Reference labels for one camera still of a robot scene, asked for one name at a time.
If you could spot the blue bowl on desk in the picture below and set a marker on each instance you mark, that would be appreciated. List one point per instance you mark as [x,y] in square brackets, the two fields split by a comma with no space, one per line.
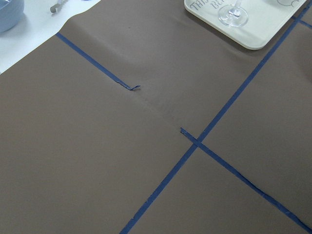
[11,12]

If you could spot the cream bear serving tray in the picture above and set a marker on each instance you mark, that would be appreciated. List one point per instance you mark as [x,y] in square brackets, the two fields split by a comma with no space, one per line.
[265,18]

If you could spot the clear wine glass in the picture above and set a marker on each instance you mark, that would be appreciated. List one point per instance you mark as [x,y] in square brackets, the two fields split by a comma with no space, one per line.
[233,15]

